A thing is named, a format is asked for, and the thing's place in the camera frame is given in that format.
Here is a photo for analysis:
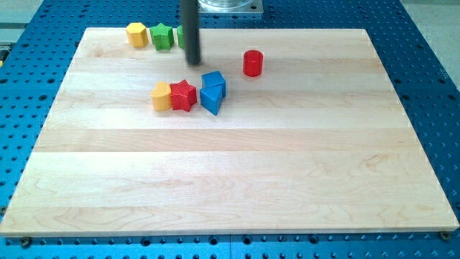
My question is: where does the right board clamp screw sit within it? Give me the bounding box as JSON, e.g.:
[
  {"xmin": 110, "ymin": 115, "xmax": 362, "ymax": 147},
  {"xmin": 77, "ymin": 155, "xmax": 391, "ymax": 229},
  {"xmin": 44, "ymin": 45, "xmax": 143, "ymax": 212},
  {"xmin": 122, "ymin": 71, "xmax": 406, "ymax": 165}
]
[{"xmin": 439, "ymin": 231, "xmax": 451, "ymax": 241}]

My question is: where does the yellow hexagon block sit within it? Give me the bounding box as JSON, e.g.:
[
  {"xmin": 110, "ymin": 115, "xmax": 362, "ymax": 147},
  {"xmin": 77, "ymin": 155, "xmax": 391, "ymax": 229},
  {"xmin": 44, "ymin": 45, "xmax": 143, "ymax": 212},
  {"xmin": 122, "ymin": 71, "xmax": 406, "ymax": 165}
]
[{"xmin": 126, "ymin": 22, "xmax": 149, "ymax": 47}]

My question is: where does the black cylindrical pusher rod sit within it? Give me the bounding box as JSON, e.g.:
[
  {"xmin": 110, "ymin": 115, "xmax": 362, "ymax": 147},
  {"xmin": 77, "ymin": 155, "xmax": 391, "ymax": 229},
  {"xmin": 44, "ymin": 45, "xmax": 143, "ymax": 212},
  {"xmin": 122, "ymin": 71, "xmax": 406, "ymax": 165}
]
[{"xmin": 180, "ymin": 0, "xmax": 201, "ymax": 65}]

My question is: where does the board clamp screw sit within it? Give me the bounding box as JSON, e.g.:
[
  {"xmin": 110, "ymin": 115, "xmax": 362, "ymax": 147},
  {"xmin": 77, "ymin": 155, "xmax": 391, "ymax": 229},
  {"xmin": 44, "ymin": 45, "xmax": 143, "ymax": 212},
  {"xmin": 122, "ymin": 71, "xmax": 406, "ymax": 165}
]
[
  {"xmin": 439, "ymin": 231, "xmax": 451, "ymax": 241},
  {"xmin": 19, "ymin": 237, "xmax": 32, "ymax": 249}
]

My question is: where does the yellow heart block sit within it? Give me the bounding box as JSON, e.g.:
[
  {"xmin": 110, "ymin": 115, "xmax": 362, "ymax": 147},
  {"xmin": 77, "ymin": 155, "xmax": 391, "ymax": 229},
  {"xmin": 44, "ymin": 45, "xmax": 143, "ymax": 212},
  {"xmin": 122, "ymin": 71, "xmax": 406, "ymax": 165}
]
[{"xmin": 150, "ymin": 81, "xmax": 172, "ymax": 112}]

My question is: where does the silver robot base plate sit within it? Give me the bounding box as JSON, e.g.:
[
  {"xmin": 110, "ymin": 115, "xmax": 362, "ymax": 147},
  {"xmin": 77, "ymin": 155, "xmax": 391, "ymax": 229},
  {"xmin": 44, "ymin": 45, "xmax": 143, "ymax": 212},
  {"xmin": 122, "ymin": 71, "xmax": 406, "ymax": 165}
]
[{"xmin": 198, "ymin": 0, "xmax": 264, "ymax": 15}]

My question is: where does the left board clamp screw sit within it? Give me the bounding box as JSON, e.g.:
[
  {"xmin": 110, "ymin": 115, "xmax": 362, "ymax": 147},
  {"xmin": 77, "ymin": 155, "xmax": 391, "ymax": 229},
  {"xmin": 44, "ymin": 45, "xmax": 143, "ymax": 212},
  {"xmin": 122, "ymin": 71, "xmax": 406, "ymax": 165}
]
[{"xmin": 19, "ymin": 237, "xmax": 32, "ymax": 249}]

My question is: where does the green star block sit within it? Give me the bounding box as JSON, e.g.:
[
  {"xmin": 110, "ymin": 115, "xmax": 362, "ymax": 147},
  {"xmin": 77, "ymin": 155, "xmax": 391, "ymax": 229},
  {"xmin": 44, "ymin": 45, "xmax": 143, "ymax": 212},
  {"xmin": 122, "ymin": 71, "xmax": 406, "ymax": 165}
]
[{"xmin": 149, "ymin": 23, "xmax": 175, "ymax": 51}]

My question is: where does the red cylinder block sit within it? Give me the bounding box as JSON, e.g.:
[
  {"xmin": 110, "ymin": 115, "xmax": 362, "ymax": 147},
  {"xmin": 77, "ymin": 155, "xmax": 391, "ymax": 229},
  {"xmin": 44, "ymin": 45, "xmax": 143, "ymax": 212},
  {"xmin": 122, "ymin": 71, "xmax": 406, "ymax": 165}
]
[{"xmin": 242, "ymin": 50, "xmax": 264, "ymax": 77}]

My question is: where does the red star block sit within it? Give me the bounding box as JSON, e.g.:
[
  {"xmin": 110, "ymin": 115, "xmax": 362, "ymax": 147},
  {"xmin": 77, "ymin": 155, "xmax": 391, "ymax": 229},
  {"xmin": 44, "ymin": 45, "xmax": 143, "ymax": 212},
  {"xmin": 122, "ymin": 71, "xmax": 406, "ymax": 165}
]
[{"xmin": 170, "ymin": 80, "xmax": 197, "ymax": 112}]

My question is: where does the wooden board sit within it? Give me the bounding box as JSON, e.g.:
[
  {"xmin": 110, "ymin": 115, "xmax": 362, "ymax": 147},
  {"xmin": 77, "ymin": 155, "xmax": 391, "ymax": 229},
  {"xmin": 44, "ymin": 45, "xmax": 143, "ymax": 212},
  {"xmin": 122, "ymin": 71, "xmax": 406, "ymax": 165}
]
[{"xmin": 1, "ymin": 27, "xmax": 459, "ymax": 237}]

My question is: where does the green round block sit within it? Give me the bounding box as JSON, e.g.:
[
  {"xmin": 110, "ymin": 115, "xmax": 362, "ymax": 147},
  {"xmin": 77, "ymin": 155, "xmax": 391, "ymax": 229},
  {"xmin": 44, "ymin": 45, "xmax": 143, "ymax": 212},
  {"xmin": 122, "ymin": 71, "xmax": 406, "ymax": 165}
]
[{"xmin": 176, "ymin": 25, "xmax": 185, "ymax": 49}]

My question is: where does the blue triangle block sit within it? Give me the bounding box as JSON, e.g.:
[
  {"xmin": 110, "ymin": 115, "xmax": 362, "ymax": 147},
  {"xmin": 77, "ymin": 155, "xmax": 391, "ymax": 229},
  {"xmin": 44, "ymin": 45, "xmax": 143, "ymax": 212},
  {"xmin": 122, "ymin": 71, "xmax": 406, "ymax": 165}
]
[{"xmin": 200, "ymin": 86, "xmax": 223, "ymax": 116}]

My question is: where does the blue cube block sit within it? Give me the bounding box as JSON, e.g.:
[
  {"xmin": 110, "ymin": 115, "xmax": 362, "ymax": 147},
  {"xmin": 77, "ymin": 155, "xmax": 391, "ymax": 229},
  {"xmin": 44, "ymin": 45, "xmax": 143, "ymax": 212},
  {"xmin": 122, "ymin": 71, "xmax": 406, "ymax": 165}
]
[{"xmin": 201, "ymin": 71, "xmax": 226, "ymax": 98}]

